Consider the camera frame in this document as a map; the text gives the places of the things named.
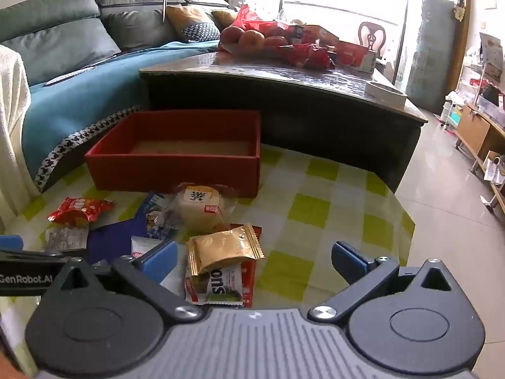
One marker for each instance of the red cardboard box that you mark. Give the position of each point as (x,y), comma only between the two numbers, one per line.
(177,173)

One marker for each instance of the wooden cabinet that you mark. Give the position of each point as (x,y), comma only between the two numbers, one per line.
(473,130)

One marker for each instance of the red snack packet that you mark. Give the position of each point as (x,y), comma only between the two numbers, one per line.
(249,284)

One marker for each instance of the teal blanket houndstooth trim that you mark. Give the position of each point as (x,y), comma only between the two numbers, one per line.
(79,102)

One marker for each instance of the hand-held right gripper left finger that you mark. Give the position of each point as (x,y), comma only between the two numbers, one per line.
(159,258)

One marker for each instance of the grey green back cushion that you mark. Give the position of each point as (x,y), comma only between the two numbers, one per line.
(59,51)

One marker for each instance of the red plastic bag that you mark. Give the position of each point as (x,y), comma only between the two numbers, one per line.
(248,17)

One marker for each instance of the red apple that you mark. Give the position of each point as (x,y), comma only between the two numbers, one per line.
(232,34)
(276,42)
(252,39)

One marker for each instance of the dark blue snack packet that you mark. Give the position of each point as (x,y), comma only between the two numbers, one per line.
(114,241)

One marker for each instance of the red carton dark label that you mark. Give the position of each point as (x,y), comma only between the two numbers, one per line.
(311,32)

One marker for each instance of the white round bowl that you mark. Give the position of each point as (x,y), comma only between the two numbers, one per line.
(384,94)

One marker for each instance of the wooden chair back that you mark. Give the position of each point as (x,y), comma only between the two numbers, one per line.
(371,37)

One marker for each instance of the grey sofa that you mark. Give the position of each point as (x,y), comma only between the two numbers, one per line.
(134,27)

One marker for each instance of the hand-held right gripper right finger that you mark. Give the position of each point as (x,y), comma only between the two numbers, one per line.
(349,262)

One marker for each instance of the dark grey back cushion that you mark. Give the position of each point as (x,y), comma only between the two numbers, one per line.
(138,27)

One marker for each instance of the white crinkled snack packet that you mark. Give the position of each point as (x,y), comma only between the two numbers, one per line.
(65,239)

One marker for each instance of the white plastic drawer unit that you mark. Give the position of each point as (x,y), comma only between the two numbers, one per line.
(451,112)

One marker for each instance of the cream fleece blanket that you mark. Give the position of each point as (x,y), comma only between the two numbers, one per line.
(12,126)

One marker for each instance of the white green wafer packet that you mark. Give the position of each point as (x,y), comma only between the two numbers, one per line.
(217,284)

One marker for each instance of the blue white cartoon snack packet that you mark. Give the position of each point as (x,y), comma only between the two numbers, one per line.
(156,217)

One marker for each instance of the red gummy candy packet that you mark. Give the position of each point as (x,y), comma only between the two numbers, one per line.
(79,209)

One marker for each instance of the dark coffee table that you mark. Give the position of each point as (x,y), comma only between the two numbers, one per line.
(315,118)

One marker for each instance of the bread bun clear wrapper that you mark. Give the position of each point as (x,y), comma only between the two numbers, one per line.
(199,205)

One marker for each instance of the small white snack packet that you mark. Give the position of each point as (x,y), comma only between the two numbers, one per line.
(142,244)

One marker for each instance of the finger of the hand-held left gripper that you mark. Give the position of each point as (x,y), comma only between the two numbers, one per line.
(10,243)

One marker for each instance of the red white carton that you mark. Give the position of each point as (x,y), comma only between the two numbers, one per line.
(355,56)

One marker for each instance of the small yellow hanging ornament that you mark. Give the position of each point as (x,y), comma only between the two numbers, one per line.
(459,12)

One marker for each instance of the thin stick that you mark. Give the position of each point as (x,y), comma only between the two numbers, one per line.
(163,4)

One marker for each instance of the grey wrapped tall appliance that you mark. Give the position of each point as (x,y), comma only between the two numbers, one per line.
(434,47)

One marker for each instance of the gold snack packet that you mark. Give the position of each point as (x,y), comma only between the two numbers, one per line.
(221,248)

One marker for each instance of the glass fruit plate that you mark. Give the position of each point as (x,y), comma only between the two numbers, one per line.
(252,52)

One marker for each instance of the white paper bag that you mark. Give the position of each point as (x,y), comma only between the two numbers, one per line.
(494,169)

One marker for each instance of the red crinkled snack bag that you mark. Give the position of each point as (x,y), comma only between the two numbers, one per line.
(307,56)

